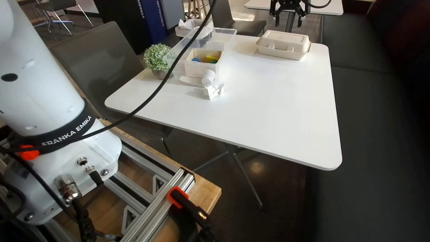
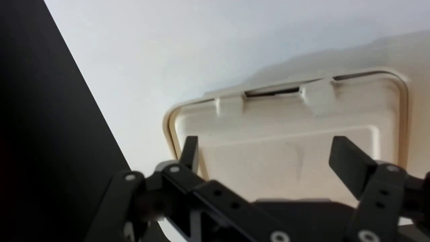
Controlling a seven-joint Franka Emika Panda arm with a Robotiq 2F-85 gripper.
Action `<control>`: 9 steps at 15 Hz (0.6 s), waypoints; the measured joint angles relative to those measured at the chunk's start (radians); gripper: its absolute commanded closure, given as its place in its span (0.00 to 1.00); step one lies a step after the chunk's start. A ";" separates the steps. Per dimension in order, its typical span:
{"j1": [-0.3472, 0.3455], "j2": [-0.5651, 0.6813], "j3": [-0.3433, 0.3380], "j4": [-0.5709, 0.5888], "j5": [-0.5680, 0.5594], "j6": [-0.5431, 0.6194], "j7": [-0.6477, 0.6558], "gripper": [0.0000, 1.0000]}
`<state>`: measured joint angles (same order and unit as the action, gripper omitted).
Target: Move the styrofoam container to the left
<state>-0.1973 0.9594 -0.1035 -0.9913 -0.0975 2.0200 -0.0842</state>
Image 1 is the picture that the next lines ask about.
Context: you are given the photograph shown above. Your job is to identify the orange black clamp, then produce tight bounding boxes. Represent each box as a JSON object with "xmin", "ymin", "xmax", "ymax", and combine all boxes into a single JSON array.
[{"xmin": 166, "ymin": 184, "xmax": 218, "ymax": 242}]

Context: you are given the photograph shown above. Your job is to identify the blue black cabinet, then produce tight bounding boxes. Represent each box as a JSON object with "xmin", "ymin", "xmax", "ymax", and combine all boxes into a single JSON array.
[{"xmin": 92, "ymin": 0, "xmax": 186, "ymax": 55}]

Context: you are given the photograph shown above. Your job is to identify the dark grey chair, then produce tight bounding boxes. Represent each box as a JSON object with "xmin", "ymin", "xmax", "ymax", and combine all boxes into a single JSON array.
[
  {"xmin": 49, "ymin": 20, "xmax": 141, "ymax": 109},
  {"xmin": 210, "ymin": 0, "xmax": 269, "ymax": 38}
]

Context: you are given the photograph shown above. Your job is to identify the small white open box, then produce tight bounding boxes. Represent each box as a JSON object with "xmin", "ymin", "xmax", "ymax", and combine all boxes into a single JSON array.
[{"xmin": 183, "ymin": 41, "xmax": 227, "ymax": 81}]

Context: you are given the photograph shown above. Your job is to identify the dark bench sofa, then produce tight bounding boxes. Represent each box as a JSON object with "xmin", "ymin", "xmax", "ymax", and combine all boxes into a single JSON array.
[{"xmin": 308, "ymin": 0, "xmax": 430, "ymax": 242}]

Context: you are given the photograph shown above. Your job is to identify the clear plastic bin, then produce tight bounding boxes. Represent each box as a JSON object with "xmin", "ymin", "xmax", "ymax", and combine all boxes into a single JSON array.
[{"xmin": 171, "ymin": 24, "xmax": 239, "ymax": 80}]

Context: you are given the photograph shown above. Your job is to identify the long black arm cable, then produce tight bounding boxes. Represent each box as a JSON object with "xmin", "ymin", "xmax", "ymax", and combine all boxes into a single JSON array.
[{"xmin": 6, "ymin": 0, "xmax": 219, "ymax": 150}]

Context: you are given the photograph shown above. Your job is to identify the aluminium profile frame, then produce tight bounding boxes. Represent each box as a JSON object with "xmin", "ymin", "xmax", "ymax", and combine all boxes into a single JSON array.
[{"xmin": 45, "ymin": 143, "xmax": 199, "ymax": 242}]

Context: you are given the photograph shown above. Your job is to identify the yellow block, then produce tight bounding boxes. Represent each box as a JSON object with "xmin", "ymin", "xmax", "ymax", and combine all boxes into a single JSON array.
[{"xmin": 198, "ymin": 50, "xmax": 222, "ymax": 63}]

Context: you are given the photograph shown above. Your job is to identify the white folding table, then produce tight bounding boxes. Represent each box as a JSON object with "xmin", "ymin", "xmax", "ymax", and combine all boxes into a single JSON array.
[{"xmin": 244, "ymin": 0, "xmax": 346, "ymax": 34}]

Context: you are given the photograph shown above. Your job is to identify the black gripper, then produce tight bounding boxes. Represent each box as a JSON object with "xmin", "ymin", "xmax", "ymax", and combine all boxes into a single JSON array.
[{"xmin": 270, "ymin": 0, "xmax": 312, "ymax": 29}]

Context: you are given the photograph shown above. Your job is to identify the black base cable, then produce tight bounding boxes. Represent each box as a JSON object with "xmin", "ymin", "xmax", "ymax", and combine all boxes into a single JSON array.
[{"xmin": 53, "ymin": 172, "xmax": 98, "ymax": 242}]

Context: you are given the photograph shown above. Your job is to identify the grey chair metal legs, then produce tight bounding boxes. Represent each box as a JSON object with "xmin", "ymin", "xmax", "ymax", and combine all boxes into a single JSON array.
[{"xmin": 33, "ymin": 0, "xmax": 96, "ymax": 37}]

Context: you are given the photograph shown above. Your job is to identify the metal table base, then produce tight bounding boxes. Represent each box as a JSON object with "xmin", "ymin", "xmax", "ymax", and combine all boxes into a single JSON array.
[{"xmin": 158, "ymin": 127, "xmax": 266, "ymax": 211}]

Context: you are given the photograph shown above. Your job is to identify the green ball plant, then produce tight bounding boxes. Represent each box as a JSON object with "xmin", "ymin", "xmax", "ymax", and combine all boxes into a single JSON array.
[{"xmin": 143, "ymin": 42, "xmax": 176, "ymax": 81}]

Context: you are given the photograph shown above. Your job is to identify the white styrofoam container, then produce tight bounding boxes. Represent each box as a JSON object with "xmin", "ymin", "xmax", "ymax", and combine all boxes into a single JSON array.
[{"xmin": 256, "ymin": 29, "xmax": 312, "ymax": 62}]

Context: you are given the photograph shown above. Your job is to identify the wooden mounting board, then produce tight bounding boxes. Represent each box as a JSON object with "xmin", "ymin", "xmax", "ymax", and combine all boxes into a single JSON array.
[{"xmin": 58, "ymin": 119, "xmax": 223, "ymax": 242}]

